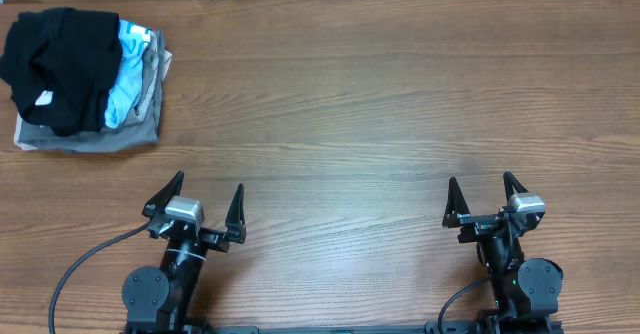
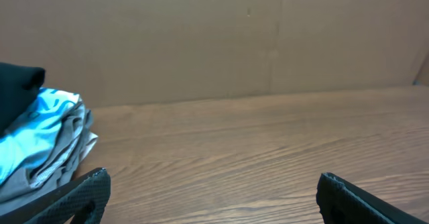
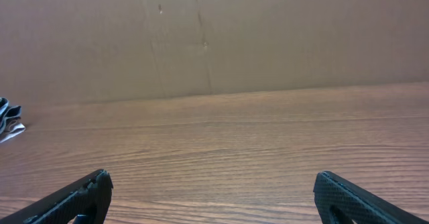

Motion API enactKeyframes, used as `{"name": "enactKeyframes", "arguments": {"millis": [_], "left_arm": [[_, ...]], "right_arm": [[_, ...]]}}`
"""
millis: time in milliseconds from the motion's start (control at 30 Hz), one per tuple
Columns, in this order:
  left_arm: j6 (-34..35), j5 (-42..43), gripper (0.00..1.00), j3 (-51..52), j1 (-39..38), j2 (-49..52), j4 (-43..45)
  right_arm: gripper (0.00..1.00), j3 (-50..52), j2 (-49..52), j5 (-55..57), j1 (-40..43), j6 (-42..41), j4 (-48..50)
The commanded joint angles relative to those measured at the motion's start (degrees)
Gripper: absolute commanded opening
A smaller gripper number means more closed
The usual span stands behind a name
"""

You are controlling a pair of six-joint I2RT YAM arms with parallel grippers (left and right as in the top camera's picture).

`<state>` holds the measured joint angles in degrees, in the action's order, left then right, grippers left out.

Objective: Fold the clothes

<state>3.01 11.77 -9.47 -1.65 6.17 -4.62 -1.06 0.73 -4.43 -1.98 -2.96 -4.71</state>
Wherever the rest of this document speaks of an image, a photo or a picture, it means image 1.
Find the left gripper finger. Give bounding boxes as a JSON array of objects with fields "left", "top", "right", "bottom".
[
  {"left": 225, "top": 183, "right": 246, "bottom": 244},
  {"left": 142, "top": 171, "right": 184, "bottom": 218}
]

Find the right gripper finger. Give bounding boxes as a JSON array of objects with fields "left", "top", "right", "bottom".
[
  {"left": 442, "top": 177, "right": 471, "bottom": 228},
  {"left": 503, "top": 171, "right": 528, "bottom": 201}
]

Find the black t-shirt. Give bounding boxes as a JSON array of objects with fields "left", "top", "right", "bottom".
[{"left": 1, "top": 7, "right": 123, "bottom": 136}]

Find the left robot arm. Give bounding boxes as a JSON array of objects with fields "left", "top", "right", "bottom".
[{"left": 121, "top": 171, "right": 246, "bottom": 333}]

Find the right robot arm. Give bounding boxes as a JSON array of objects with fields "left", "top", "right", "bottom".
[{"left": 428, "top": 172, "right": 564, "bottom": 334}]

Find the beige folded garment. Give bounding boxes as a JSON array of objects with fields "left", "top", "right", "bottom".
[{"left": 13, "top": 48, "right": 174, "bottom": 151}]

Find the grey folded garment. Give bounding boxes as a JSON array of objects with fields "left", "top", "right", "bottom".
[{"left": 17, "top": 29, "right": 166, "bottom": 154}]

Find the light blue printed t-shirt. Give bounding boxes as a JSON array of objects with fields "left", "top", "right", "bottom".
[{"left": 104, "top": 19, "right": 152, "bottom": 128}]

